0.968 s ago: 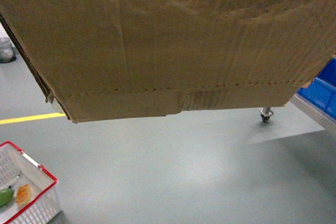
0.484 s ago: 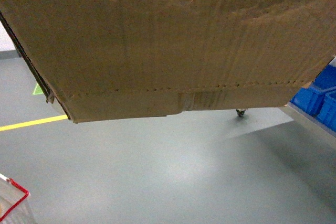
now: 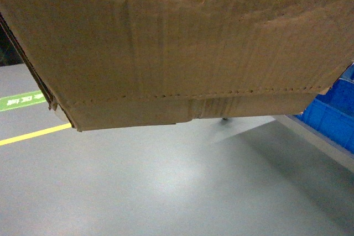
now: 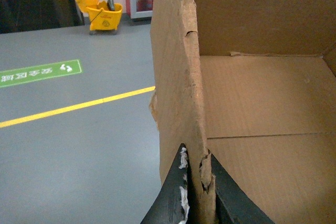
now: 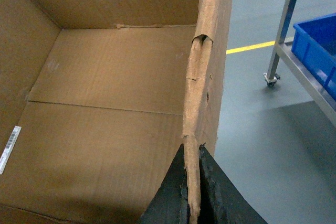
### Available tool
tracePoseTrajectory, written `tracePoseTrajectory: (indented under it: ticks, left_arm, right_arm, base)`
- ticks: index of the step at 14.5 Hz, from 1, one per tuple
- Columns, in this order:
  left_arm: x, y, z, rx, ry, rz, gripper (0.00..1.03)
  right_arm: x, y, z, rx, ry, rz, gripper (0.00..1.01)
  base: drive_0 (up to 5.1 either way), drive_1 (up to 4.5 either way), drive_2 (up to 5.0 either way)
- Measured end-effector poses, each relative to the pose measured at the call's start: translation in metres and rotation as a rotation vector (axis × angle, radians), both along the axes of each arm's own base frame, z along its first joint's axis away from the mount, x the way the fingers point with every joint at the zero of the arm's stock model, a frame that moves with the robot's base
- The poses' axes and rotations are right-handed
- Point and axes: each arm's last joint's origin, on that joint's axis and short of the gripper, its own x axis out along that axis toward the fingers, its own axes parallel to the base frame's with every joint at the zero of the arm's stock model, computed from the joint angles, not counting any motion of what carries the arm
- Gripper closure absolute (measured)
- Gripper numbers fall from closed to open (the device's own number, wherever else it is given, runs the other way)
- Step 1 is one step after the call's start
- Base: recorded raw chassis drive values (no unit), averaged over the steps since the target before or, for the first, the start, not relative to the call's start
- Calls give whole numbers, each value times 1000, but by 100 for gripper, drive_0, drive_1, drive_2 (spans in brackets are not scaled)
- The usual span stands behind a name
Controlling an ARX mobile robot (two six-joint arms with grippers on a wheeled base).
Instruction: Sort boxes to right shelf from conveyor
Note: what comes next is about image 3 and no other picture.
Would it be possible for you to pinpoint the stainless steel shelf rack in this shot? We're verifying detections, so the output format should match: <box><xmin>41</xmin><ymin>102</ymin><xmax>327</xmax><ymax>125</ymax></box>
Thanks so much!
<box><xmin>272</xmin><ymin>115</ymin><xmax>353</xmax><ymax>172</ymax></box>

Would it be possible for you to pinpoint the blue plastic crate right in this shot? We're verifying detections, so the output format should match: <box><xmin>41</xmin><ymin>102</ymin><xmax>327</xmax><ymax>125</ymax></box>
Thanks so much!
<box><xmin>296</xmin><ymin>65</ymin><xmax>353</xmax><ymax>153</ymax></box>

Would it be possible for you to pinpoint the brown cardboard box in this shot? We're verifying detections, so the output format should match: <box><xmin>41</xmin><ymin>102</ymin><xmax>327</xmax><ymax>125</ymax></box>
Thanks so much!
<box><xmin>1</xmin><ymin>0</ymin><xmax>353</xmax><ymax>132</ymax></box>

